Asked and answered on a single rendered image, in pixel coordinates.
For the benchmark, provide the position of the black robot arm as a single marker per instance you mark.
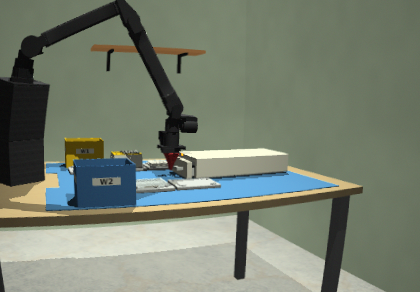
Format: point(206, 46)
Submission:
point(31, 46)

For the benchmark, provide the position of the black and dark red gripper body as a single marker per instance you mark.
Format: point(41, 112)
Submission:
point(171, 143)

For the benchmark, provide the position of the white multi-well plate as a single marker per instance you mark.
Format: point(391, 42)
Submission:
point(151, 183)
point(158, 163)

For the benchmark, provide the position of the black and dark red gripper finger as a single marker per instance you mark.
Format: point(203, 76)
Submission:
point(175, 156)
point(170, 157)

